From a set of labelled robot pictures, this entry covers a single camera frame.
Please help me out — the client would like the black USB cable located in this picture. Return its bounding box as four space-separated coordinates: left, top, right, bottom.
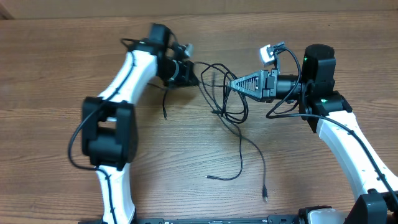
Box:
194 61 269 203

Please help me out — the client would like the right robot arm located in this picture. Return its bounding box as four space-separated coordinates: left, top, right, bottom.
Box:
228 43 397 223

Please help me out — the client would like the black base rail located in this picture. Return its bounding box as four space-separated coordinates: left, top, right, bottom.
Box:
77 205 355 224

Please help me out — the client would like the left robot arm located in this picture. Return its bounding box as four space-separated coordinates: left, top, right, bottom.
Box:
76 23 198 223

